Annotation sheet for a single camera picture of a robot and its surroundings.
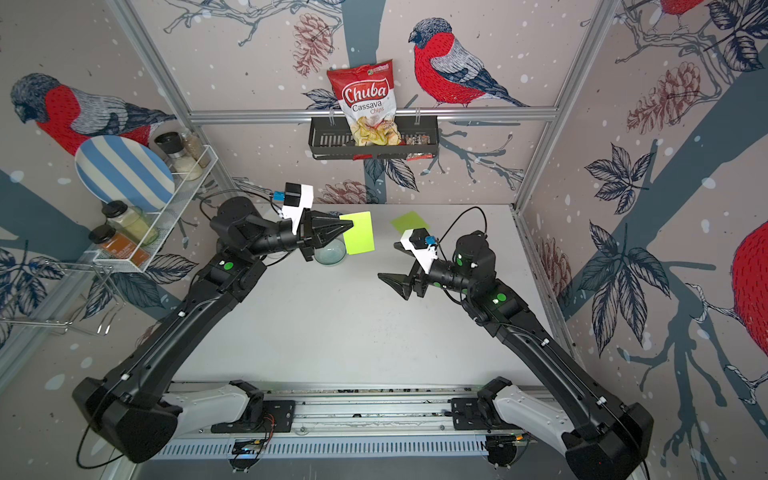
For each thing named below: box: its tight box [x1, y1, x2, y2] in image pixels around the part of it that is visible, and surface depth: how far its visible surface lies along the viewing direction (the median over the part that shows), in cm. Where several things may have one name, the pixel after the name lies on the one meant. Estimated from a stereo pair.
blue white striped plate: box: [75, 135, 176, 212], surface depth 72 cm
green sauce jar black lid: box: [102, 200, 159, 245], surface depth 67 cm
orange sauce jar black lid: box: [88, 225, 151, 267], surface depth 63 cm
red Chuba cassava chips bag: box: [327, 59, 401, 146], surface depth 83 cm
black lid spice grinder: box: [154, 132, 203, 181], surface depth 83 cm
